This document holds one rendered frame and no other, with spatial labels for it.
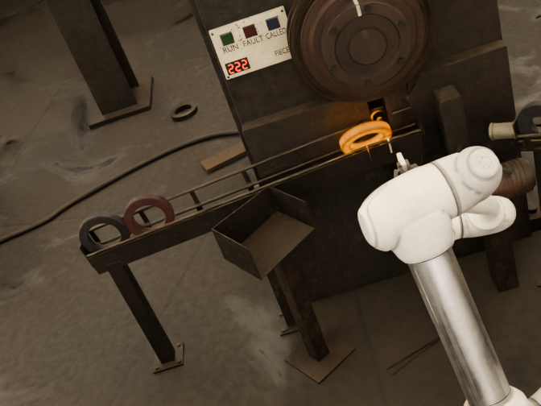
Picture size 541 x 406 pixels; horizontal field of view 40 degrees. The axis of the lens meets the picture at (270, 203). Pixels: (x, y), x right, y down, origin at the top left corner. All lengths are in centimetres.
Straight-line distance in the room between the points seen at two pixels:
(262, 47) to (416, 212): 115
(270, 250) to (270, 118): 48
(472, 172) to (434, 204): 10
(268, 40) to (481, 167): 116
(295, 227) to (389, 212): 101
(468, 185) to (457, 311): 27
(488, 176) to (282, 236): 110
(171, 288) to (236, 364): 66
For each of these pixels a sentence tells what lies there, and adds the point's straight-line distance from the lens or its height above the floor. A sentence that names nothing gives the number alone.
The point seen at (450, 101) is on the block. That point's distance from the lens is 261.
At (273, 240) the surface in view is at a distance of 253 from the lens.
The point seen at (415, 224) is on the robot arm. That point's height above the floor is 113.
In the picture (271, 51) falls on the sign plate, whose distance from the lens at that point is 256.
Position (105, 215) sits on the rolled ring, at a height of 75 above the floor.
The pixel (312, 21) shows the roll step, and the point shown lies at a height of 122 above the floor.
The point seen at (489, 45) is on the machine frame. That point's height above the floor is 87.
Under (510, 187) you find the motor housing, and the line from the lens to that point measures 268.
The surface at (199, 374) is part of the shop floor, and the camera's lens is 307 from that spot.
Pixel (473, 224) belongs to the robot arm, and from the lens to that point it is 216.
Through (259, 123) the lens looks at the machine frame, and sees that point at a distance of 264.
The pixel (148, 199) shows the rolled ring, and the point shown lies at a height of 77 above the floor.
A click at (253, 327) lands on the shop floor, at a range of 314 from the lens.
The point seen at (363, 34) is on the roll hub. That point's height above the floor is 116.
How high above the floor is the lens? 211
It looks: 34 degrees down
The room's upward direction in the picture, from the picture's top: 21 degrees counter-clockwise
